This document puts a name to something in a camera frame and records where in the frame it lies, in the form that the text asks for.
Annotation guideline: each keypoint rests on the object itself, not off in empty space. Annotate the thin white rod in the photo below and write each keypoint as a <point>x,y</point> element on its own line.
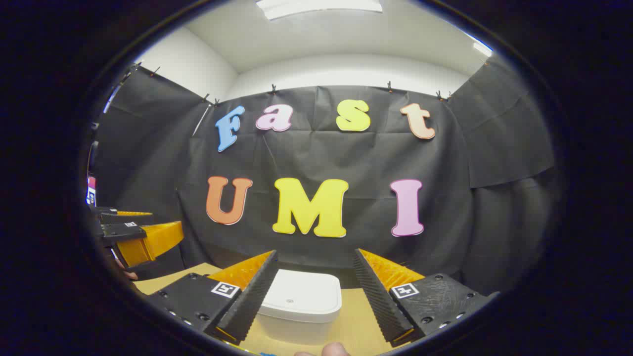
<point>200,121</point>

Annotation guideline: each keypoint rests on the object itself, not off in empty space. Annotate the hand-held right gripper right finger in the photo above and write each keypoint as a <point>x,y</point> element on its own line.
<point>378,301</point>

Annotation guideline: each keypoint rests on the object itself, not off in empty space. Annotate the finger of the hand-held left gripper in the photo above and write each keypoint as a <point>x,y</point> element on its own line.
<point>111,216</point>
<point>121,231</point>

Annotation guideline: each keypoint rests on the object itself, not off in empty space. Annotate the black backdrop cloth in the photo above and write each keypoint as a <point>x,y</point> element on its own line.
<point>346,158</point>

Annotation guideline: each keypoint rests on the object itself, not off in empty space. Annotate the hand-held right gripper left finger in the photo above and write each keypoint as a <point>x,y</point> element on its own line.
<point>252,296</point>

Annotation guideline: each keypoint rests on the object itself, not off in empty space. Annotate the small ceiling light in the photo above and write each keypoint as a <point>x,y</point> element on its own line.
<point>482,49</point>

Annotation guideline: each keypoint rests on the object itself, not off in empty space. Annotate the colourful wall poster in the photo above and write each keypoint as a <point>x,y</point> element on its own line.
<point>91,193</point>

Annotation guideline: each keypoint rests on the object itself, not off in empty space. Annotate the wooden desktop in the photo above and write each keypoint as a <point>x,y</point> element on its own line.
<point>356,321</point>

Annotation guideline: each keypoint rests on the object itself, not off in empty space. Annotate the white desktop garbage bin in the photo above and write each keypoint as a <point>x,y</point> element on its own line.
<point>301,296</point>

